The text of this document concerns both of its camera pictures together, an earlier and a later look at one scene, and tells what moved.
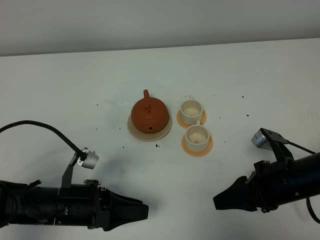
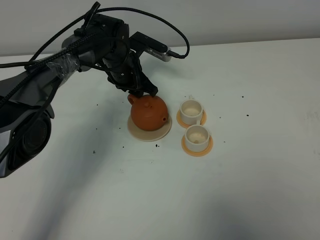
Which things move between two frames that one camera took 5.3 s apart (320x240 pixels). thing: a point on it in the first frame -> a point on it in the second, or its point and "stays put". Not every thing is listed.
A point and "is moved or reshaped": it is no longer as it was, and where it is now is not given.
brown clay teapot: x=149 y=115 is moved or reshaped
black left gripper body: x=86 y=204 -> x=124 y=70
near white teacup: x=197 y=137 stays put
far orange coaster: x=202 y=121 stays put
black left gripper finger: x=121 y=215 -> x=136 y=93
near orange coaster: x=197 y=154 stays put
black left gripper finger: x=116 y=200 -> x=148 y=87
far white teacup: x=191 y=111 stays put
